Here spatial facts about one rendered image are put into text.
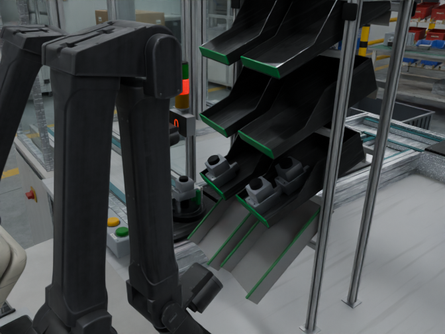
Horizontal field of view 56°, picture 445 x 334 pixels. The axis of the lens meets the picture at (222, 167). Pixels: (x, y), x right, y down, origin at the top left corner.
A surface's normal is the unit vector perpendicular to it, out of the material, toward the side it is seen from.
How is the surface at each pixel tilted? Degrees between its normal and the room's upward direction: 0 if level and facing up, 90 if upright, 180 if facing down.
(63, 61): 80
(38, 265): 0
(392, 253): 0
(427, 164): 90
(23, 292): 0
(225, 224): 45
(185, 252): 90
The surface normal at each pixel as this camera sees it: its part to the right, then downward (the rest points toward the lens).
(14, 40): -0.47, -0.05
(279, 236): -0.62, -0.52
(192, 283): -0.25, -0.73
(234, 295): 0.02, -0.91
